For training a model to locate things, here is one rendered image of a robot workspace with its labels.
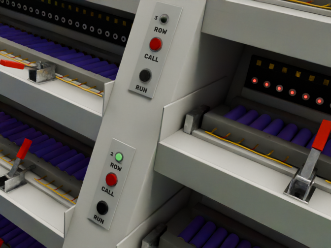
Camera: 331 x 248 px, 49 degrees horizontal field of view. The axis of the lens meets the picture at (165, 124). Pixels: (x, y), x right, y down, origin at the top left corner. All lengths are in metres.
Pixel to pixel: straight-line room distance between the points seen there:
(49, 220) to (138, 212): 0.16
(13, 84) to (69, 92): 0.11
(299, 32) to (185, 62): 0.14
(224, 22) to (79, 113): 0.25
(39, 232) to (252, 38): 0.43
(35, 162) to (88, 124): 0.19
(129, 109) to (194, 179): 0.13
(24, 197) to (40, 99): 0.17
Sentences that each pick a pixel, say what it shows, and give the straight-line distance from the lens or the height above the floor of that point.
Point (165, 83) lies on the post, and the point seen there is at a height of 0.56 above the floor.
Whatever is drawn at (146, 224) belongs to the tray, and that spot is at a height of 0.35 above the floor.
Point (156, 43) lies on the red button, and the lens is 0.49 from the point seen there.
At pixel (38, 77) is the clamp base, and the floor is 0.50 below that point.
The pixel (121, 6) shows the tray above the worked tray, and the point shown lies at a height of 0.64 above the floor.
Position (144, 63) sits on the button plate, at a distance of 0.50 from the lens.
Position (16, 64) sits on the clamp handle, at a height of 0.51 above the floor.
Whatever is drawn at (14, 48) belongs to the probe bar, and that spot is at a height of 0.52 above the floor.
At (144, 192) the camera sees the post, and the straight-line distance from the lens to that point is 0.51.
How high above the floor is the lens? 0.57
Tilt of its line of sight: 8 degrees down
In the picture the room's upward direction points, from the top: 19 degrees clockwise
